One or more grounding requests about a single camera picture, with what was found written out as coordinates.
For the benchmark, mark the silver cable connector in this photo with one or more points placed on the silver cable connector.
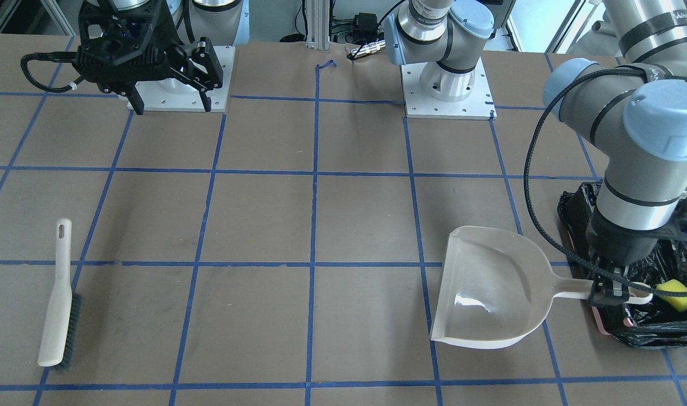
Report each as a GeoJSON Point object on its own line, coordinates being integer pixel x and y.
{"type": "Point", "coordinates": [366, 50]}

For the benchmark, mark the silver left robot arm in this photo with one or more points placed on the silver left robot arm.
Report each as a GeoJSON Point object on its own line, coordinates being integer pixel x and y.
{"type": "Point", "coordinates": [636, 114]}

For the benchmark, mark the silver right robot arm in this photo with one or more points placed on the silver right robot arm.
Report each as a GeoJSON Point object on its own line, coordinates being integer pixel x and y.
{"type": "Point", "coordinates": [226, 24]}

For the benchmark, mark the beige plastic dustpan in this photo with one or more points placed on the beige plastic dustpan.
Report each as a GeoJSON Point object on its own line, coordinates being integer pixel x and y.
{"type": "Point", "coordinates": [497, 287]}

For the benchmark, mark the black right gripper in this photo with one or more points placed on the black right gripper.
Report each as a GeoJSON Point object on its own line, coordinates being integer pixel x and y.
{"type": "Point", "coordinates": [167, 29]}

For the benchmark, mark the bin with black bag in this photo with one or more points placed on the bin with black bag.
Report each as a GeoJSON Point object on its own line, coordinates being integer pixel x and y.
{"type": "Point", "coordinates": [653, 325]}

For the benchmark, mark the beige hand brush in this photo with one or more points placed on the beige hand brush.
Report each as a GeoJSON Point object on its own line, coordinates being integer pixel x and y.
{"type": "Point", "coordinates": [63, 312]}

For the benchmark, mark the aluminium frame post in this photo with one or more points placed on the aluminium frame post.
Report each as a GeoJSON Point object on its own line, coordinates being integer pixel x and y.
{"type": "Point", "coordinates": [318, 25]}

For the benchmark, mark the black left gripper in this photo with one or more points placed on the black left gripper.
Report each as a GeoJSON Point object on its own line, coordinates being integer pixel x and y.
{"type": "Point", "coordinates": [620, 241]}

